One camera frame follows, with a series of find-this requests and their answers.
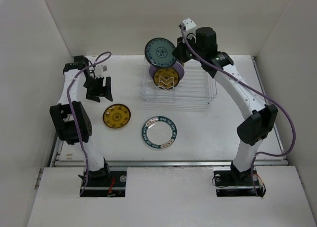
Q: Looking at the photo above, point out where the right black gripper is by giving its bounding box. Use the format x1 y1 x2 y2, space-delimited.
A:
172 34 204 63

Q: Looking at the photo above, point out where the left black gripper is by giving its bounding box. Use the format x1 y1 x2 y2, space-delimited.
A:
83 75 112 103

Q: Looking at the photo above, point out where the lilac plastic plate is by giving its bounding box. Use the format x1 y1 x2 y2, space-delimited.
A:
149 62 185 80

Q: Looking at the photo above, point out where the teal patterned plate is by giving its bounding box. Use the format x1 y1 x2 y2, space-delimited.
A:
144 37 177 68

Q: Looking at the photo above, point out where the amber patterned plate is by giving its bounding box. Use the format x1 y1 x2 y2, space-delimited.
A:
153 68 180 90
103 104 131 129

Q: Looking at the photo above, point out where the white plate green rim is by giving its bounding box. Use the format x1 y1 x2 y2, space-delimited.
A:
141 115 178 150

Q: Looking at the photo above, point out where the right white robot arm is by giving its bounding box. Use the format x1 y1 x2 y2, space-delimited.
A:
173 24 278 184

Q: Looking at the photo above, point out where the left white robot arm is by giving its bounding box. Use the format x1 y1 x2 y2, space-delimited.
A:
50 55 113 186

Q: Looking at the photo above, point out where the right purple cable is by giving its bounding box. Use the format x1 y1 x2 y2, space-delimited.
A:
180 26 297 197

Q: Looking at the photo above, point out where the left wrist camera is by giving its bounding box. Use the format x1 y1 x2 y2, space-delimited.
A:
95 65 107 78

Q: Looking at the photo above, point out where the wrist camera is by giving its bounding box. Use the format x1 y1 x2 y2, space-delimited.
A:
95 65 107 78
180 18 197 36

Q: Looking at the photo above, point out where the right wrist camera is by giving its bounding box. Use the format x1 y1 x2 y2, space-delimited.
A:
180 18 197 36

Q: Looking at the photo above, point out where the aluminium front rail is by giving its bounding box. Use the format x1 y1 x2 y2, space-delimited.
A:
54 159 289 167

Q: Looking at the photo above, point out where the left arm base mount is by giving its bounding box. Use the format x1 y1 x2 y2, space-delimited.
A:
79 167 127 198

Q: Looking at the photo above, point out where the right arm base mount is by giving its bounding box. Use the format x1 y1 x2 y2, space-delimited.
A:
212 168 266 197

